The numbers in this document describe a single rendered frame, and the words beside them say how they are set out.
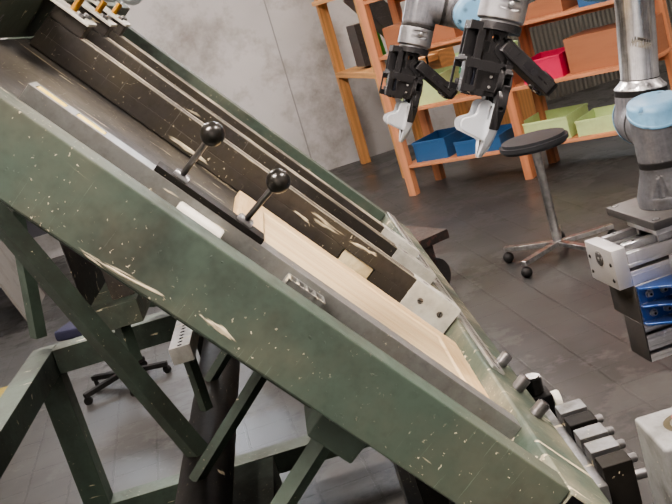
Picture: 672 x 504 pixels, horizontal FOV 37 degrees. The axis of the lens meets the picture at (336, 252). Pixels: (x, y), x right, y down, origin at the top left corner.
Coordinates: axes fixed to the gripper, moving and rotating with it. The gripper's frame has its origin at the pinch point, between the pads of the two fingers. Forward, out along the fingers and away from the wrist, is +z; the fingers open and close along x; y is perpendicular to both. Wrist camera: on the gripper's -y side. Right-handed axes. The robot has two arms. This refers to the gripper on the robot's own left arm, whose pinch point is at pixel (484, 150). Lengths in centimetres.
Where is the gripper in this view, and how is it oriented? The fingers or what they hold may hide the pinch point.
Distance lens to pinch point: 164.5
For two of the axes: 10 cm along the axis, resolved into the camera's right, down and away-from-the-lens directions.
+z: -2.0, 9.7, 1.6
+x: 1.6, 1.9, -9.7
